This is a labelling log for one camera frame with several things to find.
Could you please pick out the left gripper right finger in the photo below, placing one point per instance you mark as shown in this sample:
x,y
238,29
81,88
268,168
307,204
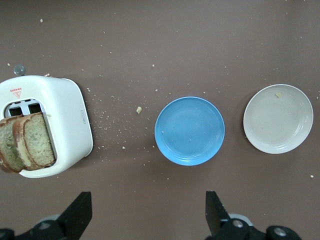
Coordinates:
x,y
215,215

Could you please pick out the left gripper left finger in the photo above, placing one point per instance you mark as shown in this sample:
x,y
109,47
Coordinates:
x,y
72,220

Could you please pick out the brown bread slice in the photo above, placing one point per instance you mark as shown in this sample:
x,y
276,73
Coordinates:
x,y
7,145
37,140

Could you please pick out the blue round plate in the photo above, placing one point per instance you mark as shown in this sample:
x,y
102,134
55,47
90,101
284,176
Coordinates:
x,y
190,131

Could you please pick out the beige round plate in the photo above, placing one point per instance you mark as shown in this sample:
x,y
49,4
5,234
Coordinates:
x,y
278,120

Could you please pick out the white two-slot toaster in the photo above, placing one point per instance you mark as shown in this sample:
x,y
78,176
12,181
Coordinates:
x,y
67,112

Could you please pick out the bread crumb chunk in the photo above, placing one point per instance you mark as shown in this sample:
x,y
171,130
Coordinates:
x,y
138,110

